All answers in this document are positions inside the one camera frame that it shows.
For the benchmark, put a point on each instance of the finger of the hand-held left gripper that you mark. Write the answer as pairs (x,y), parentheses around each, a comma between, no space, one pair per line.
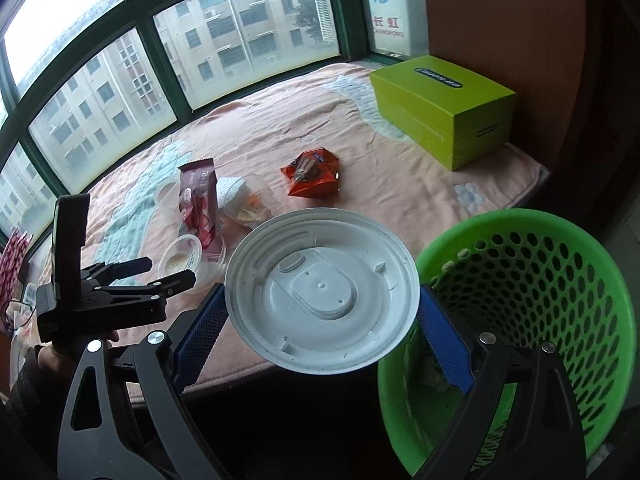
(127,266)
(160,285)

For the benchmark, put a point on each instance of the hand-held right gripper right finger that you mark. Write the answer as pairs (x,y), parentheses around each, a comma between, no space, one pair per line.
(445,335)

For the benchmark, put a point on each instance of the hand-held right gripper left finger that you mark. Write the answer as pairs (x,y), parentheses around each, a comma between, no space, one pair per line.
(200,332)

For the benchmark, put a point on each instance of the green perforated plastic basket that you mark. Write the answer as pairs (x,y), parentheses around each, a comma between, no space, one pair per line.
(550,300)

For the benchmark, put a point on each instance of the white round plastic lid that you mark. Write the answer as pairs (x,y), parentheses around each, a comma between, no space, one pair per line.
(320,290)

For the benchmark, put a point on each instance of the person's left hand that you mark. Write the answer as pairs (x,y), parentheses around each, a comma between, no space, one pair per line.
(50,360)

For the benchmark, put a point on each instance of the round container with beige contents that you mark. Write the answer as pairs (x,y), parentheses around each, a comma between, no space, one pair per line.
(182,260)

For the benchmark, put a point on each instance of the pink patterned cloth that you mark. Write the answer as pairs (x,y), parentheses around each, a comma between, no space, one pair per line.
(12,265)

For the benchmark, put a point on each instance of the clear plastic container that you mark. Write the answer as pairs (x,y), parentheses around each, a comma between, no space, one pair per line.
(167,200)

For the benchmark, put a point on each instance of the maroon snack wrapper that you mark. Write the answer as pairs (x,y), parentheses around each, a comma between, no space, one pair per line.
(200,200)

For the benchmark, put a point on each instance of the clear plastic cup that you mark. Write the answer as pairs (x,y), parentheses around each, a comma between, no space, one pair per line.
(250,207)

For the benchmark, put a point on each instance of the orange snack wrapper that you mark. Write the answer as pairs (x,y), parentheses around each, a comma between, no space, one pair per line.
(312,172)

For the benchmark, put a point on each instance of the pink printed blanket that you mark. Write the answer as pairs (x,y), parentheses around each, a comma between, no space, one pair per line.
(280,120)

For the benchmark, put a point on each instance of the green cardboard box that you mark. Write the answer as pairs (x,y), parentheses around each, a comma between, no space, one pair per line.
(445,110)

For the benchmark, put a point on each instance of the beige apartment building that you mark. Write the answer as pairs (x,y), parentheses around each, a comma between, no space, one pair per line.
(230,35)

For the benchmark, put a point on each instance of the green tree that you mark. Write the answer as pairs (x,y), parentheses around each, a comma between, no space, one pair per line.
(305,10)

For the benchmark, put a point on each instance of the white louvre panel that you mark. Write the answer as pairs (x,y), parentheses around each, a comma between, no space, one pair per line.
(320,2)

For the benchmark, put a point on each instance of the brown wooden cabinet side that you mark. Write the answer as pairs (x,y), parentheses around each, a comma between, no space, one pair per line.
(500,10)

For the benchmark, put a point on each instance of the white outdoor air conditioner unit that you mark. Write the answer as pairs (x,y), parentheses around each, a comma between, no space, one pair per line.
(390,5)

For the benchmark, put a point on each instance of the dark green window frame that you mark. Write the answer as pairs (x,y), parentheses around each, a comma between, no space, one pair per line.
(142,20)

